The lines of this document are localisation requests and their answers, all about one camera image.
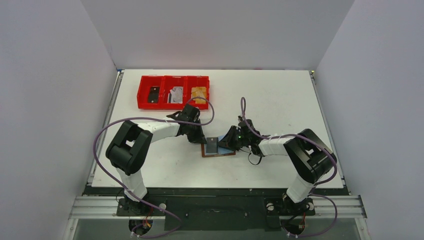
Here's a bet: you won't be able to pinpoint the brown leather card holder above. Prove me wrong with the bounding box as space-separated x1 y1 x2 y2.
200 136 236 158

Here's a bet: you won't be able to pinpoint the dark grey chip card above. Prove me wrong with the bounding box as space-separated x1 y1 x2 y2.
204 137 219 155

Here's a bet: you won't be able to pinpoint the white VIP card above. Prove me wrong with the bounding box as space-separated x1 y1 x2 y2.
169 86 183 104

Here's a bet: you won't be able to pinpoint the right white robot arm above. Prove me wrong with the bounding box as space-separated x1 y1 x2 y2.
217 119 338 214

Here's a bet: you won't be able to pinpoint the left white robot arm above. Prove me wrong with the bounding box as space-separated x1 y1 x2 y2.
105 104 206 215

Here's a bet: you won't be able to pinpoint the yellow card holder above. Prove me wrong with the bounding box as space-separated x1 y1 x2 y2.
191 86 207 104

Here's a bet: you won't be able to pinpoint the white cards in bin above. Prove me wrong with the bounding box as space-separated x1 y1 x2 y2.
167 93 174 104

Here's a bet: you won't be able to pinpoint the black card holder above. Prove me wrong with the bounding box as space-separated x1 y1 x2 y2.
147 86 160 104

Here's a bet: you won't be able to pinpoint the red right bin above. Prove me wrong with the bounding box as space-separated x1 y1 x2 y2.
183 75 210 110

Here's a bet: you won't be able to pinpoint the red bin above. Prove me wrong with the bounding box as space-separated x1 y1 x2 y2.
183 75 210 110
162 75 186 110
136 75 164 110

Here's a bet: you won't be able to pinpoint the red middle bin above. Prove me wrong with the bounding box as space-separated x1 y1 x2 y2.
162 75 186 110

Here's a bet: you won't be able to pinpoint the red left bin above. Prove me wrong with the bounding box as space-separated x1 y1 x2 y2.
136 75 164 110

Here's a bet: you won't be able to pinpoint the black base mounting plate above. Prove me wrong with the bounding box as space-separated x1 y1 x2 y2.
71 187 349 235

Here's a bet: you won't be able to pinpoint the aluminium frame rail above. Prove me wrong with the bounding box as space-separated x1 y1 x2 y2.
69 195 367 220

